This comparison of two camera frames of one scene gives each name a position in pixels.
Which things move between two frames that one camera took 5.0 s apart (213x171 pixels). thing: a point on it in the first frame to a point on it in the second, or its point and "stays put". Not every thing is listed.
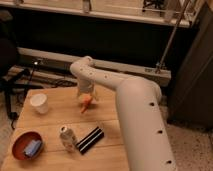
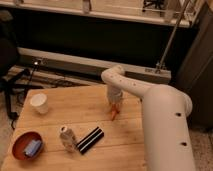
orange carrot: (86, 99) to (115, 110)
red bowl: (27, 145) stays put
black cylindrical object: (90, 140) stays put
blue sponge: (32, 148) stays put
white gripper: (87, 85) to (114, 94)
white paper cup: (40, 102) stays put
